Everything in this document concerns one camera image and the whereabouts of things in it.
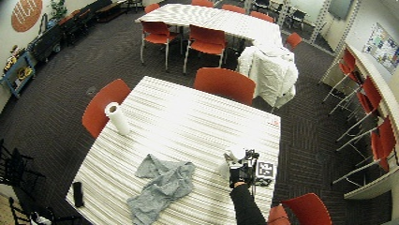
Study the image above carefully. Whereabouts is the black cylindrical case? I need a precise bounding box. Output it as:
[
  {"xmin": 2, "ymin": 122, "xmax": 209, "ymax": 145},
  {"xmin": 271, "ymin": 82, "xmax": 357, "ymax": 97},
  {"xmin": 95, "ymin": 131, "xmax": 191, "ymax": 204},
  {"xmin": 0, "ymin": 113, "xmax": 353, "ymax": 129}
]
[{"xmin": 70, "ymin": 181, "xmax": 85, "ymax": 208}]

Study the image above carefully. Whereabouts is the white marker cube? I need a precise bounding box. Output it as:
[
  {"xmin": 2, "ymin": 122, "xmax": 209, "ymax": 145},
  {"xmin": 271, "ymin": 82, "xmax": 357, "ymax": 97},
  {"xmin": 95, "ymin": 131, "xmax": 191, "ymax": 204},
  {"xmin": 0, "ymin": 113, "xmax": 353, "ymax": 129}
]
[{"xmin": 254, "ymin": 160, "xmax": 276, "ymax": 180}]

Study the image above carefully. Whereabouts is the green potted plant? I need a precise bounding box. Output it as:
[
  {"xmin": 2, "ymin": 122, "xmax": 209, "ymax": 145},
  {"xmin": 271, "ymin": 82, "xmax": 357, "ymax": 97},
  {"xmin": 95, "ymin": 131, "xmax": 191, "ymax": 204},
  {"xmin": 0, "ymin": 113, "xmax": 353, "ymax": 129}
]
[{"xmin": 49, "ymin": 0, "xmax": 69, "ymax": 21}]

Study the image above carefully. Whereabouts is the long white table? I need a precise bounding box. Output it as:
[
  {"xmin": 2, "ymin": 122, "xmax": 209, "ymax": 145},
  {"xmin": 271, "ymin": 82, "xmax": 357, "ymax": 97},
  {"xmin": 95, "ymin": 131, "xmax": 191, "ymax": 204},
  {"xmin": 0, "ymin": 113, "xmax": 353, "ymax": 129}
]
[{"xmin": 134, "ymin": 3, "xmax": 284, "ymax": 48}]

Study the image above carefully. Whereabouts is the black wire chair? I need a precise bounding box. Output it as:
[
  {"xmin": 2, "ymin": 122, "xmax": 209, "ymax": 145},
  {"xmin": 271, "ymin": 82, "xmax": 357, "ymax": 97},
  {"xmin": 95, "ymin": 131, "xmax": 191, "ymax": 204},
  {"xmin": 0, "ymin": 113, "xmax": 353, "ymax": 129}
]
[
  {"xmin": 0, "ymin": 139, "xmax": 48, "ymax": 195},
  {"xmin": 8, "ymin": 196, "xmax": 85, "ymax": 225}
]

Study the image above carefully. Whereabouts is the metal truss column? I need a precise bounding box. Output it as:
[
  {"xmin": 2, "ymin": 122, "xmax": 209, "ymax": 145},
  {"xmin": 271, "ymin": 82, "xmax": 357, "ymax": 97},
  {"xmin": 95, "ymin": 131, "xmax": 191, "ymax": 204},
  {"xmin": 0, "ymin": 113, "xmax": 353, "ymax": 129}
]
[{"xmin": 308, "ymin": 0, "xmax": 334, "ymax": 45}]

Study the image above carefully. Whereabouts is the white paper towel roll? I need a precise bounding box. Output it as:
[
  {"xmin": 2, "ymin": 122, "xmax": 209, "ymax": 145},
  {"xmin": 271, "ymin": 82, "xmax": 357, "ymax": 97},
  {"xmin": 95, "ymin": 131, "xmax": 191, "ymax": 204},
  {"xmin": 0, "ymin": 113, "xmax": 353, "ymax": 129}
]
[{"xmin": 103, "ymin": 101, "xmax": 131, "ymax": 136}]

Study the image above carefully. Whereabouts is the grey crumpled cloth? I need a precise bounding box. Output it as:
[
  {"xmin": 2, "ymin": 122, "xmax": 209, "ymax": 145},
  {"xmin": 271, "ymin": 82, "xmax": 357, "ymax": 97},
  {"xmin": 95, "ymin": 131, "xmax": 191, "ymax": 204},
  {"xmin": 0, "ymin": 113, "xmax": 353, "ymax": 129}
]
[{"xmin": 126, "ymin": 153, "xmax": 197, "ymax": 225}]

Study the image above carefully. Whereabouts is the colourful wall poster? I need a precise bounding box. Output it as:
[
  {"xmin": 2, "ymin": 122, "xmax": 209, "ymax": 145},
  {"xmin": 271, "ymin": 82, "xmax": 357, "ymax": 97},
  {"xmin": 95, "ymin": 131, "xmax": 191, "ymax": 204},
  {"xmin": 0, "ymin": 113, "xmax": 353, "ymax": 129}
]
[{"xmin": 361, "ymin": 22, "xmax": 399, "ymax": 75}]

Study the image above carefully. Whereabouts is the white jacket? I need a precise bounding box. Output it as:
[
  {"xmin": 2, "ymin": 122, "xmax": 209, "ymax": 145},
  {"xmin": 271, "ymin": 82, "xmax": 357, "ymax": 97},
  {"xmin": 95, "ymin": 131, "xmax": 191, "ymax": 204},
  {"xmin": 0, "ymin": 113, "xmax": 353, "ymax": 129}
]
[{"xmin": 236, "ymin": 44, "xmax": 299, "ymax": 110}]

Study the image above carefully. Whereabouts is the red tall stool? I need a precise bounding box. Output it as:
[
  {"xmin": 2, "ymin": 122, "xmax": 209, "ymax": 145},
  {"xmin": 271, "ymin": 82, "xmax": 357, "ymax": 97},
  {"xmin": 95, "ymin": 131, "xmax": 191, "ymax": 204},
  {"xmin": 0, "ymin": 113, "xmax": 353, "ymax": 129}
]
[
  {"xmin": 318, "ymin": 48, "xmax": 359, "ymax": 104},
  {"xmin": 335, "ymin": 115, "xmax": 397, "ymax": 153},
  {"xmin": 328, "ymin": 75, "xmax": 384, "ymax": 116},
  {"xmin": 330, "ymin": 130, "xmax": 392, "ymax": 186}
]

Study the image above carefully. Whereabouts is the dark wall screen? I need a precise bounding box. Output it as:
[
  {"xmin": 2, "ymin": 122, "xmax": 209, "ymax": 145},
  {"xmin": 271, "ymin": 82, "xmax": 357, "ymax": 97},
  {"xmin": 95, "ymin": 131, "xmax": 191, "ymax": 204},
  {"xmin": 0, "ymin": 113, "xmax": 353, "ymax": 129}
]
[{"xmin": 327, "ymin": 0, "xmax": 356, "ymax": 21}]

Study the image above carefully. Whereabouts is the blue shelf cart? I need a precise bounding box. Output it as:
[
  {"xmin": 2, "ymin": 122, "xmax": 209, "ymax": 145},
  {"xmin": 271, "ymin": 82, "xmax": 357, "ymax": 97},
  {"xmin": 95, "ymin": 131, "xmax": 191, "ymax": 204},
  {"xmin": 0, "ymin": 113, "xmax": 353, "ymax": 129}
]
[{"xmin": 0, "ymin": 51, "xmax": 37, "ymax": 99}]

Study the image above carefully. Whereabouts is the round orange wall decoration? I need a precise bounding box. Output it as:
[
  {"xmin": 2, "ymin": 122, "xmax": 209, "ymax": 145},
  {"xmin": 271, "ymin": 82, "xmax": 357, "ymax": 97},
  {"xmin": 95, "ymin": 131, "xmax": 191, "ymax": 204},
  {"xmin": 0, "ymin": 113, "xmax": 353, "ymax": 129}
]
[{"xmin": 9, "ymin": 0, "xmax": 44, "ymax": 33}]

